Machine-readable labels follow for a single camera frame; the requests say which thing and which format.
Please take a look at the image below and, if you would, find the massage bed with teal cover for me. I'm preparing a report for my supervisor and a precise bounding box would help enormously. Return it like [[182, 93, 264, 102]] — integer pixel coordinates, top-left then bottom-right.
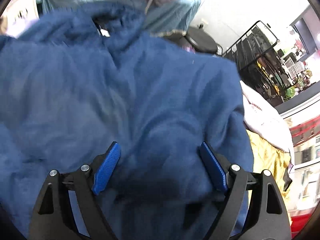
[[36, 0, 201, 37]]

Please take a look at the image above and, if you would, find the gold shiny jacket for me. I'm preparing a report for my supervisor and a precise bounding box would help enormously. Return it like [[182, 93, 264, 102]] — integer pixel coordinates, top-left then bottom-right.
[[246, 129, 294, 225]]

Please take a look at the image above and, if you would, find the pink white knit blanket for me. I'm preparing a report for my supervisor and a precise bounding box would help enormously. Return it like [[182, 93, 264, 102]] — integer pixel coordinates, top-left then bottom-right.
[[240, 81, 295, 164]]

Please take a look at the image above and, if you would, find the navy blue puffer jacket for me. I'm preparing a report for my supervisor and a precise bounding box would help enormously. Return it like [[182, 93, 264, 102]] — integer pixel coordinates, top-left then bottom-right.
[[1, 2, 253, 239]]

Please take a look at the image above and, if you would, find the black wire rack cart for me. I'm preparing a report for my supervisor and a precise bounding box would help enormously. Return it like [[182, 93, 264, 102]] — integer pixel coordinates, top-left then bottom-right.
[[223, 21, 312, 107]]

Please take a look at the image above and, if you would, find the black round stool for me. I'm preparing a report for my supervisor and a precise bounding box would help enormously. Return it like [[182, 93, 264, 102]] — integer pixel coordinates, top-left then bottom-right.
[[184, 27, 218, 54]]

